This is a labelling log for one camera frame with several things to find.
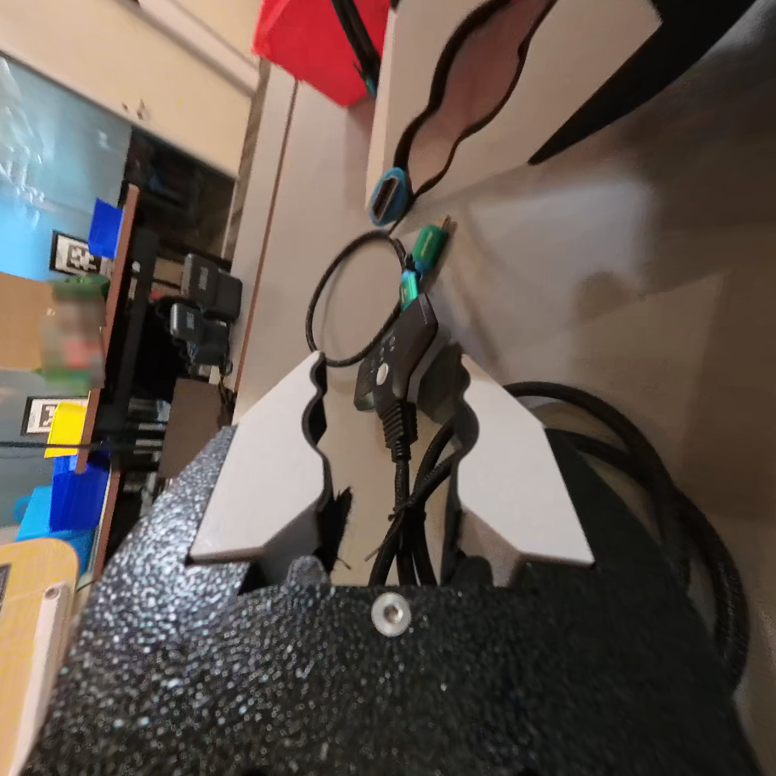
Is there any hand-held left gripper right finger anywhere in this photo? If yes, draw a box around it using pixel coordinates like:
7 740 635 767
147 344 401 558
451 353 596 588

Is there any brown cardboard box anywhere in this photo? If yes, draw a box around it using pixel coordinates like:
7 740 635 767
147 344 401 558
0 273 57 372

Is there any small blue bin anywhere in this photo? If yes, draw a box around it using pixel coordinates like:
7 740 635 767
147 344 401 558
88 199 126 259

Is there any green cable plug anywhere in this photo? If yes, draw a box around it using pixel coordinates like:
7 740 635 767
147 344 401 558
411 215 457 272

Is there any brown panel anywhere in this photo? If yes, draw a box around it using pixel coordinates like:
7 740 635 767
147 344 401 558
159 379 235 481

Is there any thin black cable teal plug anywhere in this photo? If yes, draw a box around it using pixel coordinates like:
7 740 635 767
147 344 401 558
306 230 422 369

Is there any printed marker tag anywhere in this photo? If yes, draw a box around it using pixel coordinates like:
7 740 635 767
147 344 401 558
50 230 114 281
23 396 89 435

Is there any yellow bin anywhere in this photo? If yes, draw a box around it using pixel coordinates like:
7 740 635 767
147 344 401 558
44 400 89 459

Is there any dark shelf rack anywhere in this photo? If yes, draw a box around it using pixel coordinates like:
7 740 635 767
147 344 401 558
76 130 243 583

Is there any pale yellow box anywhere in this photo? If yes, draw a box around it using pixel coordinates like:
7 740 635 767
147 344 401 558
0 540 81 776

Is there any large blue bin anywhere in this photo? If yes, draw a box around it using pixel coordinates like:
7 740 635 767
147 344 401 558
15 455 114 546

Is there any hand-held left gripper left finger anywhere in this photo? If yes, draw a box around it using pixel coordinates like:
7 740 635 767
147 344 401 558
188 350 354 588

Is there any thick black braided cable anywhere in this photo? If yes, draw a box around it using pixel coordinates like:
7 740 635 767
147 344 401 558
370 382 748 692

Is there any black HDMI switch box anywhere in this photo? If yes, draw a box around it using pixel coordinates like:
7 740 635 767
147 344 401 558
353 294 440 586

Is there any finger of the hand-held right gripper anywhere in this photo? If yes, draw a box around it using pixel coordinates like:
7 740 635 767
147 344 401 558
417 0 663 200
365 0 486 196

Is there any black HDMI cable teal plug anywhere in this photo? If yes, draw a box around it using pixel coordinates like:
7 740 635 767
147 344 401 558
330 0 420 230

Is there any black power adapter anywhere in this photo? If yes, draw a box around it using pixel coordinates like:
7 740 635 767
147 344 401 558
213 273 245 323
170 303 205 340
181 253 220 302
194 321 232 368

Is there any red plastic bin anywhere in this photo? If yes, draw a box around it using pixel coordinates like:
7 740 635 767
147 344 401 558
251 0 390 108

